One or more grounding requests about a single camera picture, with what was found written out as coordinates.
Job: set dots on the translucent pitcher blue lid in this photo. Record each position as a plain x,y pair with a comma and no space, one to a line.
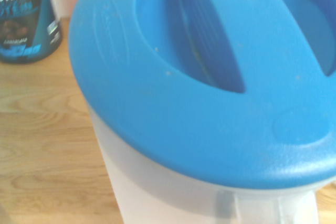
183,129

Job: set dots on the black Vega protein tub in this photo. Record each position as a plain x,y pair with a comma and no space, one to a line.
23,24

